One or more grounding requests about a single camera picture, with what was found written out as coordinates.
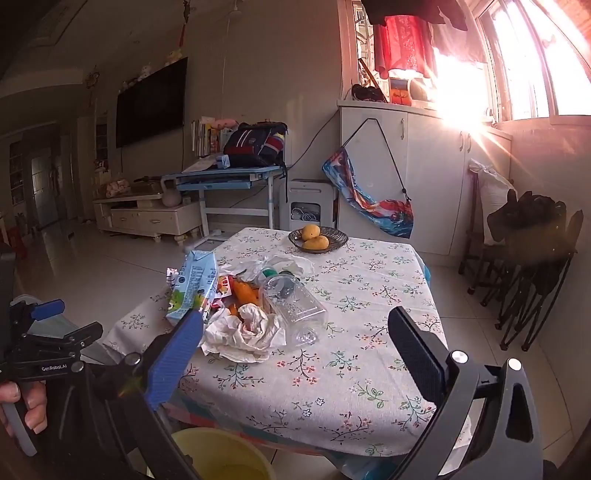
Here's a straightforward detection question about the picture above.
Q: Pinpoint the white cabinet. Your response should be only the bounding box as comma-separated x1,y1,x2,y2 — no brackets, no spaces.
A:
337,102,513,259

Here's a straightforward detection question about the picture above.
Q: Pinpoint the person's left hand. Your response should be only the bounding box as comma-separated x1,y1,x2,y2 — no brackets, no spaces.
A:
0,381,48,437

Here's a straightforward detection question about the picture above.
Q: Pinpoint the black jacket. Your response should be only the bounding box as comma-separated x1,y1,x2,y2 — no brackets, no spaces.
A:
487,189,566,243

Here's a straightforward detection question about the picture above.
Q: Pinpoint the milk carton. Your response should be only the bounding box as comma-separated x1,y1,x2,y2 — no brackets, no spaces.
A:
165,250,219,326

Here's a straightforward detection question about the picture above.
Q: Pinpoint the white floor appliance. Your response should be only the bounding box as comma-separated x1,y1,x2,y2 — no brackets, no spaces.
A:
286,179,340,232

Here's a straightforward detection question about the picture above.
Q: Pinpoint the white television stand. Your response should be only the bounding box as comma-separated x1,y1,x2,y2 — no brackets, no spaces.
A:
92,191,204,245

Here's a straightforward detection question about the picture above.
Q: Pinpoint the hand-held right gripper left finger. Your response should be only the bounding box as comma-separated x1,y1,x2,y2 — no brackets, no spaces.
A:
88,308,206,480

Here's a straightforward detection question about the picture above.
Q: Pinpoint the dark striped backpack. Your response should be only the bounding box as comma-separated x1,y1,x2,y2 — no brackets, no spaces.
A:
223,122,289,169

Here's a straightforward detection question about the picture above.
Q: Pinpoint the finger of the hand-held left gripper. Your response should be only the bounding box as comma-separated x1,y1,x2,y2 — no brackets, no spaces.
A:
9,299,65,333
14,322,103,361

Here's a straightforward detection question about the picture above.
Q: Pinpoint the clear plastic bottle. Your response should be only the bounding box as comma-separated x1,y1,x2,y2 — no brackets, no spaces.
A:
259,272,329,348

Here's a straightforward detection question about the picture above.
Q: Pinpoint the pink kettlebell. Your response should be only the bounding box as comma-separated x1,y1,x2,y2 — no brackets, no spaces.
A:
161,178,183,207

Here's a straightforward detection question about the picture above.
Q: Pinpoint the colourful hanging bag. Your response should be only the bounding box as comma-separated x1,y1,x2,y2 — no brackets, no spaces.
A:
322,117,415,239

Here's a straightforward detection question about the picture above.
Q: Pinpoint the red hanging cloth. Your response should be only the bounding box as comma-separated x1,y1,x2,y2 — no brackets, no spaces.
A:
374,14,437,79

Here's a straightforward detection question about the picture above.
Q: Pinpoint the orange snack wrapper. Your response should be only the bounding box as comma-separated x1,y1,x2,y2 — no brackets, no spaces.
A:
230,278,262,308

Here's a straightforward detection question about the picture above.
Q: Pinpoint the wall television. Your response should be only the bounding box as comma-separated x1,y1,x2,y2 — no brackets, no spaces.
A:
115,56,188,149

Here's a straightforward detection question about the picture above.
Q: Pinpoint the white tissue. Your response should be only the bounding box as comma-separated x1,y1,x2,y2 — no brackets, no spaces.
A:
199,302,289,365

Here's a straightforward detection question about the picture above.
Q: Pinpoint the window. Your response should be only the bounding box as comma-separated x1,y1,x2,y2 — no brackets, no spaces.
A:
478,0,591,125

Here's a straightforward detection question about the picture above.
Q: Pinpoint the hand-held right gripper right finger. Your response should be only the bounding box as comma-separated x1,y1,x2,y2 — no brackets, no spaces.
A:
388,306,544,480

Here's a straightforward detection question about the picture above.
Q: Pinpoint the row of books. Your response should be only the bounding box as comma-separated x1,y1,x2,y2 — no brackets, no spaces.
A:
191,117,232,158

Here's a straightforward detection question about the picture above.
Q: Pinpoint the clear plastic bag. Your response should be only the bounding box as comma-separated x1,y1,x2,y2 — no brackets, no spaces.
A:
222,255,315,287

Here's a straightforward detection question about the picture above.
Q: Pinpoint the yellow plastic basin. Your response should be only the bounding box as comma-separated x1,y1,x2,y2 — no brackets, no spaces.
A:
171,427,278,480

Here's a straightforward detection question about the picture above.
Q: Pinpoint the orange box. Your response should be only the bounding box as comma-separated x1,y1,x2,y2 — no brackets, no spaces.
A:
389,78,411,106

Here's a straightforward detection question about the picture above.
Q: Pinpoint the white sack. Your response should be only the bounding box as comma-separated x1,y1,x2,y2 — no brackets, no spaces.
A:
468,158,518,245

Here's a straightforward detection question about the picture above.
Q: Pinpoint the dark hanging garment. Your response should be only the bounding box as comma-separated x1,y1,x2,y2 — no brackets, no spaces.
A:
360,0,469,31

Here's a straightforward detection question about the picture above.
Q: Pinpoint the black item on cabinet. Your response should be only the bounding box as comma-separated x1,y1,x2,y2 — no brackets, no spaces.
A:
351,84,389,103

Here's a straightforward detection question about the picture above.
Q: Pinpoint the dark woven basket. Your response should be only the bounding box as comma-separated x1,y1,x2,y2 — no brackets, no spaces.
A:
288,227,349,253

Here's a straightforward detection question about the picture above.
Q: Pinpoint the red snack wrapper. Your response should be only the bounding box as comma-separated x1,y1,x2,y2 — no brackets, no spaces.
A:
203,274,235,321

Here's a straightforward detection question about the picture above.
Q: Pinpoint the checked plastic table cover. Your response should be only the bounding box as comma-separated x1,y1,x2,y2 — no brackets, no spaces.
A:
166,263,472,480

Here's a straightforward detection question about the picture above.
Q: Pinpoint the blue study desk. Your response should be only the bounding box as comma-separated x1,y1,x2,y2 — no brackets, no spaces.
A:
161,164,287,245

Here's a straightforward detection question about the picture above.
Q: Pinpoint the black folding chair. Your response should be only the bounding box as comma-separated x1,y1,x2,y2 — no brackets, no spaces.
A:
459,189,583,352

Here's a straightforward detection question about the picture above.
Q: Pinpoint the floral tablecloth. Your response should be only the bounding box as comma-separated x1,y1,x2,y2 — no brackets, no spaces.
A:
102,227,451,457

